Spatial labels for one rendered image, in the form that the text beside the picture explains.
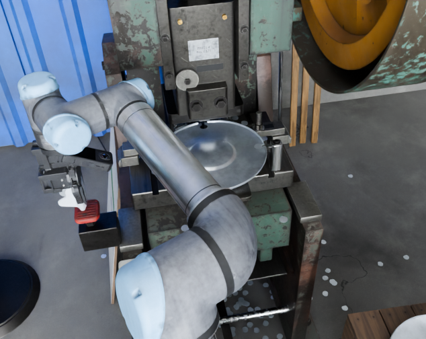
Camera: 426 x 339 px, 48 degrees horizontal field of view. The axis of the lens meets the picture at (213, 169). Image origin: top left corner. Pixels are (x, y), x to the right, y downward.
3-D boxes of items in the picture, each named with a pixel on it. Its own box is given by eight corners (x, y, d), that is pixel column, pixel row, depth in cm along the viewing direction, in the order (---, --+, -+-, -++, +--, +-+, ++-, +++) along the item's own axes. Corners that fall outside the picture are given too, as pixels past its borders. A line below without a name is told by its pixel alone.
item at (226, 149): (279, 181, 117) (279, 179, 117) (162, 202, 115) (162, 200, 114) (252, 115, 139) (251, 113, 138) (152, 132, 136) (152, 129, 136)
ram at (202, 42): (239, 118, 120) (238, 1, 101) (180, 126, 119) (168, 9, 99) (226, 83, 133) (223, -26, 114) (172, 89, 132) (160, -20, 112)
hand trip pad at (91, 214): (104, 238, 120) (99, 217, 115) (80, 242, 119) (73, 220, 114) (104, 218, 125) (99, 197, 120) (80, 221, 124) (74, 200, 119)
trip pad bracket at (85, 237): (129, 273, 131) (117, 224, 118) (93, 279, 130) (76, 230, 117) (128, 255, 136) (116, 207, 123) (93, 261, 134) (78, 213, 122)
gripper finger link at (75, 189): (76, 194, 114) (68, 167, 108) (84, 194, 114) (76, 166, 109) (75, 208, 111) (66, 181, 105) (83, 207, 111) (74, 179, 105)
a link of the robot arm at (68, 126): (105, 107, 87) (82, 83, 94) (46, 130, 83) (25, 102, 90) (113, 142, 92) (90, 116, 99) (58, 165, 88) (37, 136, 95)
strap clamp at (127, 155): (177, 159, 138) (174, 130, 131) (119, 167, 136) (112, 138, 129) (175, 146, 143) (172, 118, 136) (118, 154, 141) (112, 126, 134)
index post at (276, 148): (281, 170, 133) (283, 142, 126) (271, 171, 132) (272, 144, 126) (278, 163, 135) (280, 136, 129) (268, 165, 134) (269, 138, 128)
